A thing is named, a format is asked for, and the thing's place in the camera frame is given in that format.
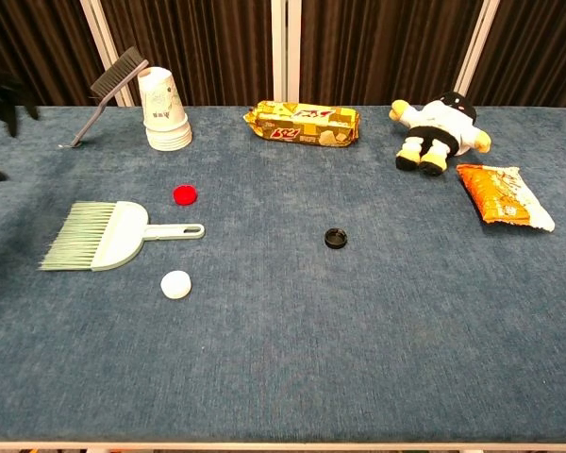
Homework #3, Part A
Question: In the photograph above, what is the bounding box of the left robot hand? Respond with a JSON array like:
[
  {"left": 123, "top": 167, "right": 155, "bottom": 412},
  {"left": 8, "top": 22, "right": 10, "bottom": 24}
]
[{"left": 0, "top": 68, "right": 40, "bottom": 183}]

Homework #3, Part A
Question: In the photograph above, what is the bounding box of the red bottle cap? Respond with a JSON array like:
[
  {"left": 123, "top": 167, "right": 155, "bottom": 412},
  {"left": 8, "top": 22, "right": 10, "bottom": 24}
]
[{"left": 173, "top": 184, "right": 200, "bottom": 207}]

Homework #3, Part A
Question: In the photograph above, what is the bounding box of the white bottle cap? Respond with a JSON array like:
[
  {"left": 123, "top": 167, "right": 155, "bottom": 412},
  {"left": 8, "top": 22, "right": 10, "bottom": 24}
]
[{"left": 159, "top": 269, "right": 192, "bottom": 300}]

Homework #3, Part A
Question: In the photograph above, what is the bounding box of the black bottle cap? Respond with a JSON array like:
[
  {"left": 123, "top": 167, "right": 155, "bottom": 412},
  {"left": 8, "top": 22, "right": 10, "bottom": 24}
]
[{"left": 324, "top": 226, "right": 349, "bottom": 250}]

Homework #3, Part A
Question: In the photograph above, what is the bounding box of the stack of white paper cups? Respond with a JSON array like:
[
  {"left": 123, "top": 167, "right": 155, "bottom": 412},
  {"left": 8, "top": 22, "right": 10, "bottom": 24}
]
[{"left": 137, "top": 66, "right": 193, "bottom": 153}]

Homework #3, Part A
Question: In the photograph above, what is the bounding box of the yellow biscuit package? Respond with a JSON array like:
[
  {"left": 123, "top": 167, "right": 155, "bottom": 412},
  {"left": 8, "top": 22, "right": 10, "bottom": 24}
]
[{"left": 242, "top": 100, "right": 361, "bottom": 149}]

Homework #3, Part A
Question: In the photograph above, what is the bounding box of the blue tablecloth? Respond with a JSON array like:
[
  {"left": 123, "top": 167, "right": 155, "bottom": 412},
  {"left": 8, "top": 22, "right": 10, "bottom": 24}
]
[{"left": 0, "top": 104, "right": 566, "bottom": 445}]

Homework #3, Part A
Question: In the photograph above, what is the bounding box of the black and white plush toy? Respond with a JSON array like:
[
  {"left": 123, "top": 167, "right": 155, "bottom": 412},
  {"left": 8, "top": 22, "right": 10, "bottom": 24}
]
[{"left": 389, "top": 91, "right": 493, "bottom": 177}]

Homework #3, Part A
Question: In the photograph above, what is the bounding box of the orange snack bag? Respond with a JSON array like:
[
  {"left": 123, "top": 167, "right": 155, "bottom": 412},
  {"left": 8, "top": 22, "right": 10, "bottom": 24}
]
[{"left": 456, "top": 162, "right": 557, "bottom": 234}]

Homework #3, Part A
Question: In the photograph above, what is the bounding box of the white partition post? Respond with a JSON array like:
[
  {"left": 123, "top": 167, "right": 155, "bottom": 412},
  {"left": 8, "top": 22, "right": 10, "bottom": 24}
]
[
  {"left": 78, "top": 0, "right": 136, "bottom": 108},
  {"left": 454, "top": 0, "right": 501, "bottom": 96},
  {"left": 270, "top": 0, "right": 302, "bottom": 108}
]

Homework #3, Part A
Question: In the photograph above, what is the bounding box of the grey long-handled brush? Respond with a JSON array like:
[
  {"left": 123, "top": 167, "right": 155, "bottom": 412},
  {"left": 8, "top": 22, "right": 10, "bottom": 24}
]
[{"left": 58, "top": 45, "right": 150, "bottom": 151}]

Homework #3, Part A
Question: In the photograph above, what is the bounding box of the white table frame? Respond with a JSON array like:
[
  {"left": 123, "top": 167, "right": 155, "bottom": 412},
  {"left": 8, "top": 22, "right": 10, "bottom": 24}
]
[{"left": 0, "top": 440, "right": 566, "bottom": 453}]

